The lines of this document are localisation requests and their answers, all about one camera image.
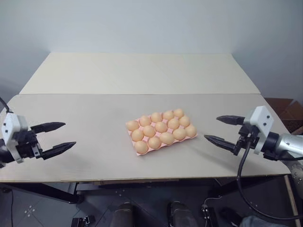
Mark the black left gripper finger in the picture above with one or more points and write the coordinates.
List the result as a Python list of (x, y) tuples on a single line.
[(48, 126), (59, 149)]

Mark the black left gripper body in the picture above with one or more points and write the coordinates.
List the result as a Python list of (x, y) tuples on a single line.
[(26, 144)]

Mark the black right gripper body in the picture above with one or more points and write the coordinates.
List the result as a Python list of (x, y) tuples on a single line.
[(248, 137)]

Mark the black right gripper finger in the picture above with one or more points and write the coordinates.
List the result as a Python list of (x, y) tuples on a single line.
[(219, 141), (230, 119)]

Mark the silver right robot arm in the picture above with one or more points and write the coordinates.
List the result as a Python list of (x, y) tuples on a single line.
[(287, 145)]

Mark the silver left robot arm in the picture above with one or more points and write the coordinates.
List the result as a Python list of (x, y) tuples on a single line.
[(4, 151)]

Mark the tan egg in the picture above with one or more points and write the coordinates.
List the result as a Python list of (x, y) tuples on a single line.
[(161, 127), (132, 125), (184, 120), (137, 134), (149, 130), (190, 130), (173, 123), (179, 133), (168, 115), (156, 117), (145, 120), (154, 142), (166, 138), (141, 146), (179, 113)]

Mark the pink egg tray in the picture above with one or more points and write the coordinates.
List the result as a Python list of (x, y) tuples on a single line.
[(139, 154)]

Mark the wooden strip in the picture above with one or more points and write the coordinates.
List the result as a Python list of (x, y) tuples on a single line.
[(291, 201)]

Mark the dark rounded shape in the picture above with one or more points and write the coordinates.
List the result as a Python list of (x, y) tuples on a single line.
[(181, 214), (125, 214)]

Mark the blue fabric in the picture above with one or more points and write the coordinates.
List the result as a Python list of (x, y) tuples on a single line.
[(253, 221)]

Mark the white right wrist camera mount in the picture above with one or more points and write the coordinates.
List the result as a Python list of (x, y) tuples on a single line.
[(261, 119)]

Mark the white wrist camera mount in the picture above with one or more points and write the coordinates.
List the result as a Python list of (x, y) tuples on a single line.
[(14, 123), (261, 119)]

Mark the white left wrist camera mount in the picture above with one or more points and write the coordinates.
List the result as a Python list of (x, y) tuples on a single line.
[(14, 123)]

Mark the black table frame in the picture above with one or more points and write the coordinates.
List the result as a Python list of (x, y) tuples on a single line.
[(59, 192)]

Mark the black floor bracket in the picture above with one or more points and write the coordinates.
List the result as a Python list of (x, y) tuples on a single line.
[(81, 221)]

